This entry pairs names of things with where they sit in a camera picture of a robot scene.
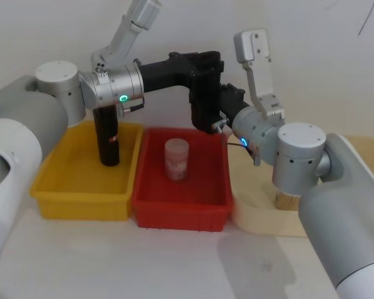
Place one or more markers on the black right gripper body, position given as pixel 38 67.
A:
pixel 205 109

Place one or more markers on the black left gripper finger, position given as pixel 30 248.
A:
pixel 207 62
pixel 205 81

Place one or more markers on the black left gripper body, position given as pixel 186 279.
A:
pixel 165 74

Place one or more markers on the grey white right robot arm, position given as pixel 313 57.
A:
pixel 336 202

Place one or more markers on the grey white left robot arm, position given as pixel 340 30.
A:
pixel 12 149

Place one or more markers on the clear plastic jar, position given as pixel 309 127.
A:
pixel 176 160

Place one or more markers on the red plastic bin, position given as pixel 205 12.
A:
pixel 205 187

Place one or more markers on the black bottle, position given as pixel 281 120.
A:
pixel 107 140

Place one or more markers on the cream plastic bin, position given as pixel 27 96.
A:
pixel 252 199

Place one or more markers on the tan bamboo cylinder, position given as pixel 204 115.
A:
pixel 285 201

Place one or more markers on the yellow plastic bin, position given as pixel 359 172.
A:
pixel 81 187

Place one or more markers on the white table cloth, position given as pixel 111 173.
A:
pixel 143 264

